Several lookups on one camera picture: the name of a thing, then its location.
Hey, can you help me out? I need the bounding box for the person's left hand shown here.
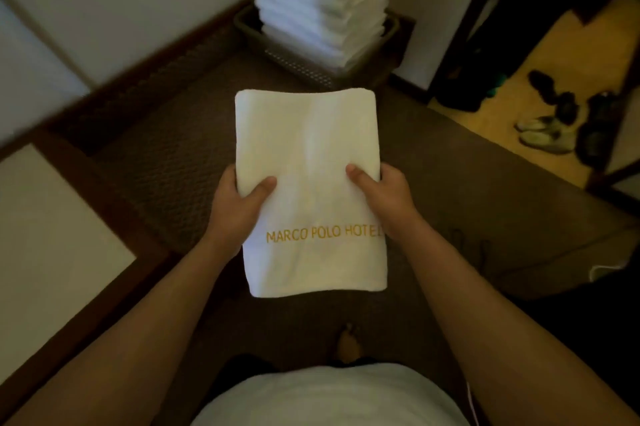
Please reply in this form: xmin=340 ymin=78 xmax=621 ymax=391
xmin=205 ymin=164 xmax=278 ymax=259

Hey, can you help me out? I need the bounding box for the person's right hand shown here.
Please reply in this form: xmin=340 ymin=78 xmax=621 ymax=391
xmin=345 ymin=163 xmax=424 ymax=244

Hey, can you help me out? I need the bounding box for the white towel gold lettering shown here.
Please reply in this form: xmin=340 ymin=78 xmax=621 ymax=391
xmin=234 ymin=88 xmax=388 ymax=299

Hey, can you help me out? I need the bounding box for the person's right forearm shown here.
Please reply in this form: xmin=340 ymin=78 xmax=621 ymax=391
xmin=395 ymin=219 xmax=640 ymax=426

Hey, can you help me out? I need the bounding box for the person's left forearm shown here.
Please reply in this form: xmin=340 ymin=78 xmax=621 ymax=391
xmin=4 ymin=235 xmax=236 ymax=426

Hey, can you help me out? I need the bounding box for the brown plastic laundry basket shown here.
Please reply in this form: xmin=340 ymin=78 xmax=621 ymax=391
xmin=233 ymin=5 xmax=401 ymax=90

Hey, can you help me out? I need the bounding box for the person's foot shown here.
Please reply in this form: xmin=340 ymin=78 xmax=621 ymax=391
xmin=335 ymin=324 xmax=364 ymax=364

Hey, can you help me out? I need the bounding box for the black shoe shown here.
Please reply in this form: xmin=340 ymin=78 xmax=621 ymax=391
xmin=556 ymin=92 xmax=580 ymax=125

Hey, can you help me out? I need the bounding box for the person's white shirt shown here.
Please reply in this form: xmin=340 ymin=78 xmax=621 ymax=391
xmin=190 ymin=363 xmax=472 ymax=426

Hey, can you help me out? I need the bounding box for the white bed mattress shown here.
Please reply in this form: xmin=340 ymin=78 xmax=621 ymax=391
xmin=0 ymin=143 xmax=137 ymax=384

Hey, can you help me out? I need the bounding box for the dark wooden furniture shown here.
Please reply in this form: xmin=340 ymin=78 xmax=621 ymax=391
xmin=429 ymin=0 xmax=640 ymax=114

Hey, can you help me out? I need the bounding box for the dark wooden bed frame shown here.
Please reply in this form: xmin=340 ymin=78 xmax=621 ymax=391
xmin=0 ymin=128 xmax=173 ymax=424

